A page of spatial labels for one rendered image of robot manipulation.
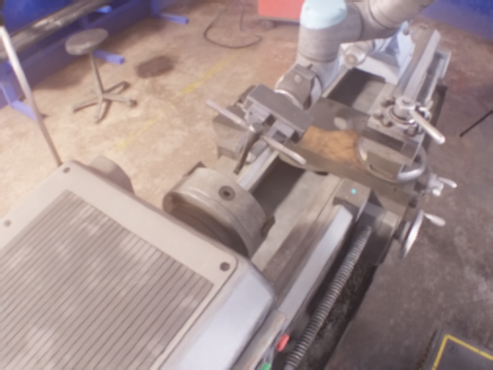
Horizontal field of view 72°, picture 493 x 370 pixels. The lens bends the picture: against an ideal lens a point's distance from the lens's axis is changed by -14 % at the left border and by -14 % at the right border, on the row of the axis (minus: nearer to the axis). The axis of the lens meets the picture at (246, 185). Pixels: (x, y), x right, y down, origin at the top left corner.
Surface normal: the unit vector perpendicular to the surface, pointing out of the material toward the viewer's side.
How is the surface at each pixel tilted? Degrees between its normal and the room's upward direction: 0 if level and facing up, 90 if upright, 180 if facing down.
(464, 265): 0
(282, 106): 20
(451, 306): 0
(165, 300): 0
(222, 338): 45
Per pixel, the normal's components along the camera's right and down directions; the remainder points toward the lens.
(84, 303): -0.01, -0.67
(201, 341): 0.58, -0.19
